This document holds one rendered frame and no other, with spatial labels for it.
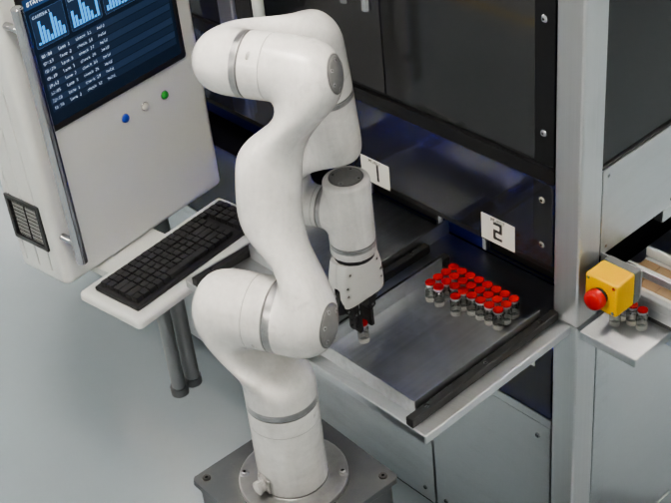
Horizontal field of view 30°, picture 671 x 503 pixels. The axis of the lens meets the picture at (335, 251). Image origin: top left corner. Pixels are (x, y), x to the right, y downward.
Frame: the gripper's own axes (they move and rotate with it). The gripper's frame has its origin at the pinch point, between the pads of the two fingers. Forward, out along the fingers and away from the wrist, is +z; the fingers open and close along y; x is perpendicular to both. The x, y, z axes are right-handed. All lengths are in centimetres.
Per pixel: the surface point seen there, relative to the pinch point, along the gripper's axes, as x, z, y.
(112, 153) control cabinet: -74, -9, 3
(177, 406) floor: -102, 96, -13
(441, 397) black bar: 21.8, 5.8, 1.7
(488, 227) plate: 4.8, -5.9, -30.6
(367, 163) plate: -28.9, -7.2, -30.7
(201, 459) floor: -80, 96, -4
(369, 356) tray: 2.5, 7.6, 1.1
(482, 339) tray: 15.2, 7.9, -16.5
